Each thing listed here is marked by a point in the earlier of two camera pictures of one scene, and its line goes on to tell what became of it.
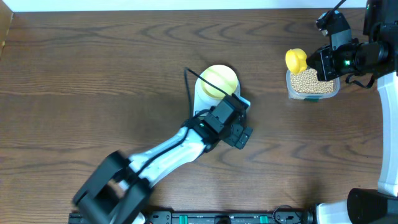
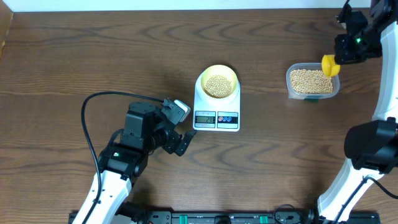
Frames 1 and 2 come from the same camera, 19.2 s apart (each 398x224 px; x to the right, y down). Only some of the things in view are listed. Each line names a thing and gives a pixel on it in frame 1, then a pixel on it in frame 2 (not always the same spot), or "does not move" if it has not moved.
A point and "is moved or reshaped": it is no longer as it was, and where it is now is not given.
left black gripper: [239, 134] → [170, 145]
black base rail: [291, 217] does not move
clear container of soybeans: [306, 85] does not move
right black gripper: [324, 68] → [344, 55]
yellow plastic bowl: [221, 76] does not move
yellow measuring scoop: [296, 60] is moved or reshaped
